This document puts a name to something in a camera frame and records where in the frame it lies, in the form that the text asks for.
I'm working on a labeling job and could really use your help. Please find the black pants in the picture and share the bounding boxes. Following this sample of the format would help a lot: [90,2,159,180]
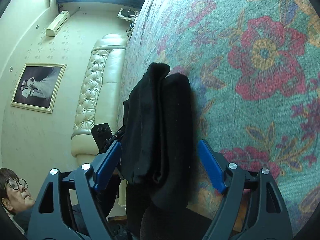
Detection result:
[121,63,211,239]

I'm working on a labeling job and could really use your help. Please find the cream tufted headboard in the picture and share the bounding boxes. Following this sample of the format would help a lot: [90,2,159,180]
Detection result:
[71,34,127,166]

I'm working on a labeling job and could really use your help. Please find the person's head with glasses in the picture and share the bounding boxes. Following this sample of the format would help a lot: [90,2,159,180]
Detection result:
[1,167,35,215]

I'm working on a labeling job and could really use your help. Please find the framed wedding photo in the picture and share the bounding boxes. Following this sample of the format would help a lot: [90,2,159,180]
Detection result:
[11,63,66,114]

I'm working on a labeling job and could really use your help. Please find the white air conditioner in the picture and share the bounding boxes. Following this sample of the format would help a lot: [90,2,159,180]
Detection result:
[46,11,70,37]

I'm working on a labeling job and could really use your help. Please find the white small fan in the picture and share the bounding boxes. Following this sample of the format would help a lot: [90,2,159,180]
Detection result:
[117,8,139,22]

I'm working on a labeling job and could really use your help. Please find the floral bedspread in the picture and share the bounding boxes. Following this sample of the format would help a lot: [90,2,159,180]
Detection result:
[120,0,319,235]

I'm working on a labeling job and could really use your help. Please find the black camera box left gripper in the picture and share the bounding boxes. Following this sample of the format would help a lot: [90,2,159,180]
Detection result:
[91,123,112,154]

